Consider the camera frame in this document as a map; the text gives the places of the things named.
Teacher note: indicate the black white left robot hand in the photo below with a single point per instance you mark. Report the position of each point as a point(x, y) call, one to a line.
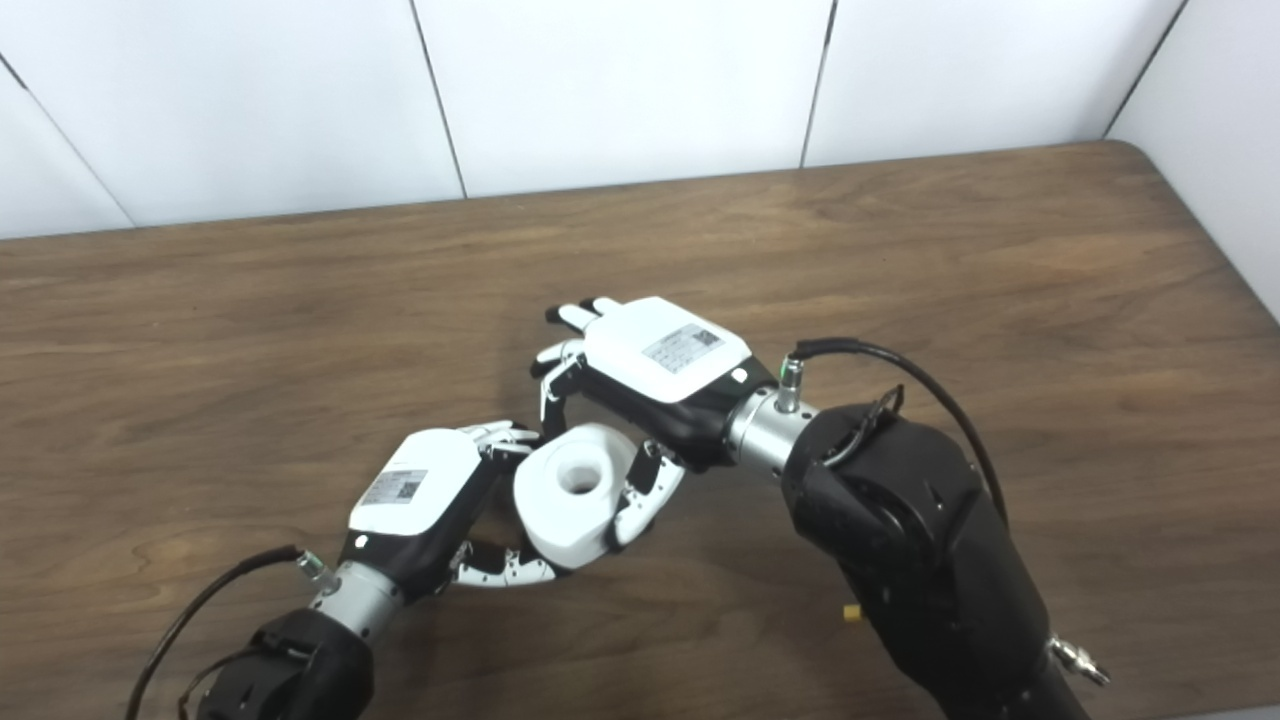
point(415, 490)

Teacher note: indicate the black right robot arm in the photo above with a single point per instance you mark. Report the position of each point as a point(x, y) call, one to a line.
point(910, 540)

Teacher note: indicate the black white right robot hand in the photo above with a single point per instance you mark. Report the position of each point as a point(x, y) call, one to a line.
point(660, 355)

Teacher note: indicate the round white piece with holes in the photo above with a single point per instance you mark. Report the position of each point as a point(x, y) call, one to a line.
point(565, 510)

